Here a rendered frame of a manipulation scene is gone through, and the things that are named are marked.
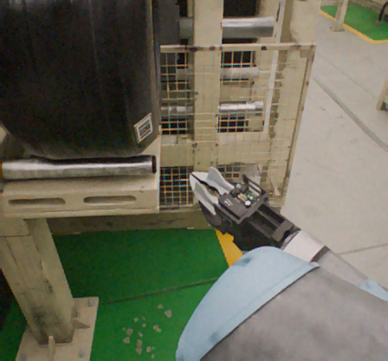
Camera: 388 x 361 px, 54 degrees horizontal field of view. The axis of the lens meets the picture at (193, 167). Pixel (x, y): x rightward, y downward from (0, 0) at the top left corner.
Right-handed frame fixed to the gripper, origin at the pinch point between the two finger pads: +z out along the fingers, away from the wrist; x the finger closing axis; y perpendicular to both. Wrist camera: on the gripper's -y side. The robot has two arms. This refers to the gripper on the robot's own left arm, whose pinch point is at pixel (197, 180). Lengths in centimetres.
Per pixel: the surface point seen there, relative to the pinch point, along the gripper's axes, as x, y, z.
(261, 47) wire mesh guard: -55, -23, 31
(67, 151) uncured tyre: 12.7, 3.9, 21.7
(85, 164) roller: 11.1, -7.2, 25.8
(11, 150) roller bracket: 20.6, -7.8, 44.4
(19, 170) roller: 22.2, -5.1, 34.6
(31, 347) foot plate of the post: 65, -87, 43
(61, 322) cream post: 49, -76, 36
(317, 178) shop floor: -92, -142, 21
